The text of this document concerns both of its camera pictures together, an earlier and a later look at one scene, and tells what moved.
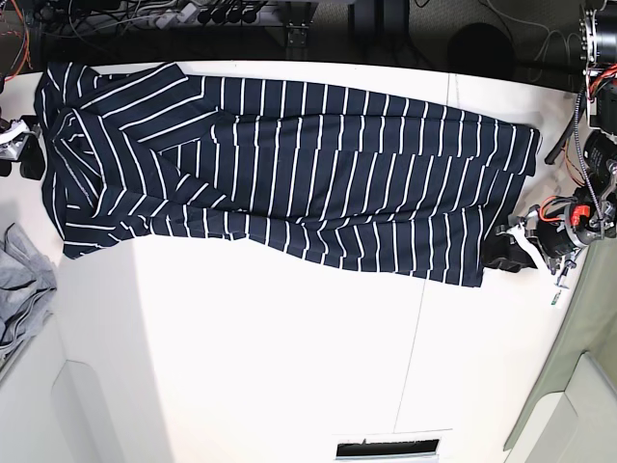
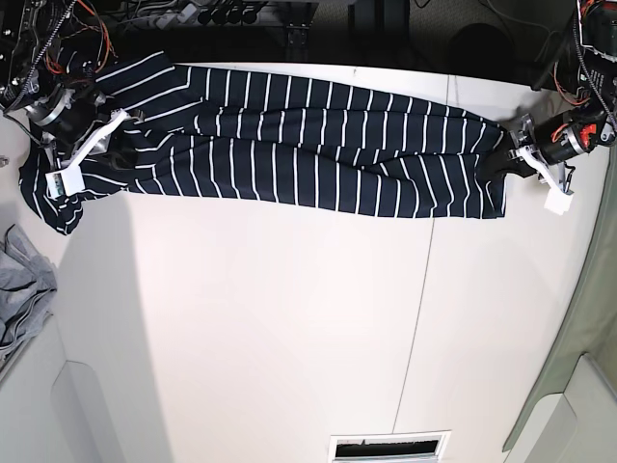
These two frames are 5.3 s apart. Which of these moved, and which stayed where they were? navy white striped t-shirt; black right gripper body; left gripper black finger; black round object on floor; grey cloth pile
Moved: left gripper black finger; navy white striped t-shirt; black right gripper body
Stayed: black round object on floor; grey cloth pile
